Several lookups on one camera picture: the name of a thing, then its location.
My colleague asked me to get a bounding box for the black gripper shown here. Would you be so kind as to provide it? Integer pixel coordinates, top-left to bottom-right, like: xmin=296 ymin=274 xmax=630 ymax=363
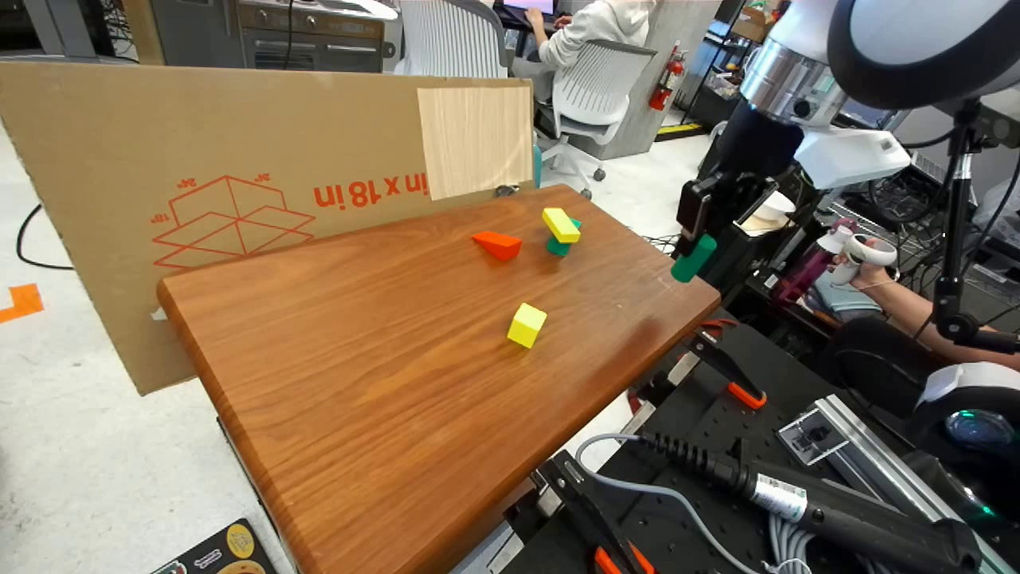
xmin=676 ymin=105 xmax=810 ymax=298

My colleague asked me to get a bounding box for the green cylindrical block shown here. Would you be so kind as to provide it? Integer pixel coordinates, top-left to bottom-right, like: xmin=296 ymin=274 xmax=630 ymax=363
xmin=668 ymin=233 xmax=721 ymax=286

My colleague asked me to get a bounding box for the robot base with status light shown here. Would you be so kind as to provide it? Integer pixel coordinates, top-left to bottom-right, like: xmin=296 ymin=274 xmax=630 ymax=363
xmin=908 ymin=361 xmax=1020 ymax=506

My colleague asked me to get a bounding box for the operator bare forearm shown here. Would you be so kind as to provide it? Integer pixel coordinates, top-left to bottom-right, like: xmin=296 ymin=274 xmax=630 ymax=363
xmin=883 ymin=277 xmax=1020 ymax=372

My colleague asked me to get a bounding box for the yellow rectangular block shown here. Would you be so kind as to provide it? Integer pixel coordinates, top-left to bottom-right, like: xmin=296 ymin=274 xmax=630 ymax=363
xmin=537 ymin=203 xmax=587 ymax=250

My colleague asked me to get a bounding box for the green arch block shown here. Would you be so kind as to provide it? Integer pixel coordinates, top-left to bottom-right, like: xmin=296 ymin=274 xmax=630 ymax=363
xmin=545 ymin=217 xmax=587 ymax=260

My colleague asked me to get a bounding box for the yellow cube block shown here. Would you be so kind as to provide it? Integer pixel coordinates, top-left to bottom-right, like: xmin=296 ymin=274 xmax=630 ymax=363
xmin=503 ymin=298 xmax=551 ymax=354

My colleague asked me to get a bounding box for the orange wedge block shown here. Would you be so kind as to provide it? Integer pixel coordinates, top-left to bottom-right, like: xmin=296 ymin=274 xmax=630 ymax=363
xmin=469 ymin=227 xmax=524 ymax=263

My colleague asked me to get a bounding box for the operator hand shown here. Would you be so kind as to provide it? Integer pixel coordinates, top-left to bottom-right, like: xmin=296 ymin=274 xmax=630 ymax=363
xmin=846 ymin=258 xmax=908 ymax=302

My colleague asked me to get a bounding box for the magenta bottle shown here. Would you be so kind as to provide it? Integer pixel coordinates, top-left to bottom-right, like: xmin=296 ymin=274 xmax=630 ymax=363
xmin=778 ymin=239 xmax=841 ymax=307

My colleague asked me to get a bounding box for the black clamp small orange tip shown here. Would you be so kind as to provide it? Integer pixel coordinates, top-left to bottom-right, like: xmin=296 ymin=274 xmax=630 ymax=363
xmin=623 ymin=327 xmax=772 ymax=415

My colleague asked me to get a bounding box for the red fire extinguisher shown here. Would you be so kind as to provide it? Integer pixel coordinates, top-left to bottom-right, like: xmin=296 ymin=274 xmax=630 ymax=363
xmin=648 ymin=42 xmax=687 ymax=115

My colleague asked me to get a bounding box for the grey mesh office chair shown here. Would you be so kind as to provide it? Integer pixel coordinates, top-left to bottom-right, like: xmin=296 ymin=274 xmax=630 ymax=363
xmin=534 ymin=39 xmax=658 ymax=202

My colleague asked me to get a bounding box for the black perforated breadboard table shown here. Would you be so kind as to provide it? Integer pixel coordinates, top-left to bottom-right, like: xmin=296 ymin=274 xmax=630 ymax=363
xmin=506 ymin=313 xmax=1020 ymax=574

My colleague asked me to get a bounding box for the person in white hoodie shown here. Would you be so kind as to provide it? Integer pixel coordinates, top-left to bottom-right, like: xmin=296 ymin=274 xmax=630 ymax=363
xmin=524 ymin=0 xmax=663 ymax=73

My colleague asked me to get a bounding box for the light wood panel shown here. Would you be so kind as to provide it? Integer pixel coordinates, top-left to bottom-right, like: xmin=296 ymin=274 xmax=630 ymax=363
xmin=415 ymin=82 xmax=534 ymax=203

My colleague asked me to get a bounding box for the black corrugated conduit silver connector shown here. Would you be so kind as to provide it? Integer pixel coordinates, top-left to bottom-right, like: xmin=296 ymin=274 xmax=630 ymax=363
xmin=633 ymin=427 xmax=983 ymax=574

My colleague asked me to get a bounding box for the dark metal cabinet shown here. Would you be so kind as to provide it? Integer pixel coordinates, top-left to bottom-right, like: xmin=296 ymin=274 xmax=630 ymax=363
xmin=146 ymin=0 xmax=408 ymax=77

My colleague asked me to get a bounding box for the black packet with gold circles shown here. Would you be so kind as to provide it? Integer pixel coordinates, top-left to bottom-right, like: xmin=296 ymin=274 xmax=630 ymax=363
xmin=146 ymin=515 xmax=280 ymax=574

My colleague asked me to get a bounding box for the cardboard sheet with orange print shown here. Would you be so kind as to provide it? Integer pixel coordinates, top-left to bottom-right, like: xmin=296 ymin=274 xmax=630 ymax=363
xmin=0 ymin=59 xmax=537 ymax=397

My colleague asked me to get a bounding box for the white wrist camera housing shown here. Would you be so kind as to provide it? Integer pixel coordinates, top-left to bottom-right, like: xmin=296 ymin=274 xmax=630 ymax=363
xmin=793 ymin=125 xmax=915 ymax=196

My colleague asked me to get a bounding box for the aluminium rail with tag plate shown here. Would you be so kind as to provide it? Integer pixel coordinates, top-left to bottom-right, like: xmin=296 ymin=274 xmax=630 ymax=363
xmin=778 ymin=393 xmax=1020 ymax=574

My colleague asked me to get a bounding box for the black camera tripod stand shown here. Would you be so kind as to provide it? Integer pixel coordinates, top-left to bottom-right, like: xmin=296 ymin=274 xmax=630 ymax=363
xmin=934 ymin=98 xmax=1020 ymax=351

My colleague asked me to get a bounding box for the thin grey cable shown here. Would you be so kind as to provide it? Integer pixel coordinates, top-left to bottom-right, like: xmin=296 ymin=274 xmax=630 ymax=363
xmin=570 ymin=427 xmax=768 ymax=574

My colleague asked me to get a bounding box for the black clamp long orange handle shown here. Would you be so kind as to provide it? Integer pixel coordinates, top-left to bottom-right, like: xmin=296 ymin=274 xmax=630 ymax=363
xmin=534 ymin=449 xmax=663 ymax=574

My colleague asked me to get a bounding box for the black floor cable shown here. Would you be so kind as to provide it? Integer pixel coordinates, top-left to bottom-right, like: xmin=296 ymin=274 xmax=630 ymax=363
xmin=12 ymin=202 xmax=77 ymax=274

